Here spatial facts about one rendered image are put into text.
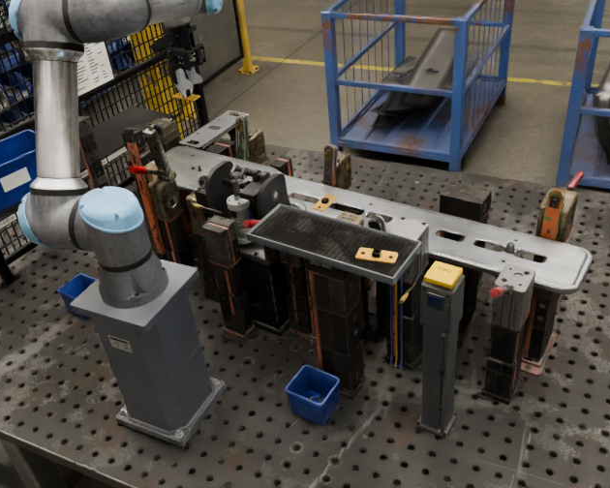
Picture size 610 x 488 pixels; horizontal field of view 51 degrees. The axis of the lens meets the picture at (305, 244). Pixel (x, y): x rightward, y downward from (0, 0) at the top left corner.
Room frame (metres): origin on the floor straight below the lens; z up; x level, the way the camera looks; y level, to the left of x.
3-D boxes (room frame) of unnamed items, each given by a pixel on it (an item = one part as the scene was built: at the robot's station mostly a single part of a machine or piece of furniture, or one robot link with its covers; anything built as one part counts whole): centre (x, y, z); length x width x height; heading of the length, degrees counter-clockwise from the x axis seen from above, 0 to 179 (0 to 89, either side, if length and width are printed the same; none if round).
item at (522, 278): (1.08, -0.45, 0.88); 0.11 x 0.10 x 0.36; 144
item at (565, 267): (1.55, -0.09, 1.00); 1.38 x 0.22 x 0.02; 54
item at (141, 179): (1.77, 0.48, 0.95); 0.03 x 0.01 x 0.50; 54
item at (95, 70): (2.24, 0.69, 1.30); 0.23 x 0.02 x 0.31; 144
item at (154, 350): (1.14, 0.39, 0.90); 0.21 x 0.21 x 0.40; 61
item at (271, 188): (1.45, 0.13, 0.94); 0.18 x 0.13 x 0.49; 54
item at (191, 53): (1.81, 0.28, 1.41); 0.09 x 0.08 x 0.12; 54
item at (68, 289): (1.57, 0.70, 0.74); 0.11 x 0.10 x 0.09; 54
